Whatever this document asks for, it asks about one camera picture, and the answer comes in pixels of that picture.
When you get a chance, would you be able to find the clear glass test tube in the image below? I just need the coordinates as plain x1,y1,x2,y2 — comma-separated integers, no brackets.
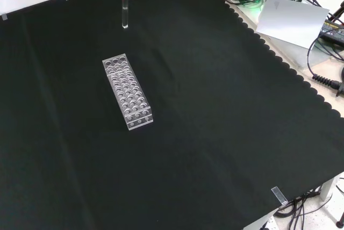
121,0,130,30

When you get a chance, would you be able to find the clear acrylic test tube rack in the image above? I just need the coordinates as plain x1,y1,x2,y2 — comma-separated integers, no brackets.
102,53,154,131

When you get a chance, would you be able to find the black bench cloth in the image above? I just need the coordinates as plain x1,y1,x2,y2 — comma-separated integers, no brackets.
0,0,344,230

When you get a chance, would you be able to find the pale grey board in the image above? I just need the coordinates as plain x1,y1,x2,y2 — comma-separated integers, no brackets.
255,0,331,49

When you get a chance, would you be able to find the black tripod leg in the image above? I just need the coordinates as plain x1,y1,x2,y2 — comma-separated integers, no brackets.
326,0,344,23

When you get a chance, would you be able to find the black power supply brick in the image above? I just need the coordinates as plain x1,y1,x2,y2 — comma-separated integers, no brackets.
318,18,344,48

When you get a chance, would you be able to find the clear tape strip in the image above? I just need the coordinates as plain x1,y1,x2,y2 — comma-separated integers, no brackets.
270,185,289,206

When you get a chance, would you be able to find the grey table leg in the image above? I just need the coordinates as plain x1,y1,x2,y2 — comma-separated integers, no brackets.
320,172,337,202

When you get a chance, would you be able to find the black cable with ribbed plug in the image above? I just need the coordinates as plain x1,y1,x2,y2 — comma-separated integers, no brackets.
307,35,344,97

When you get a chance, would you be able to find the black cable bundle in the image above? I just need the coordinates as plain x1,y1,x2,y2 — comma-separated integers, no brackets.
273,177,344,230

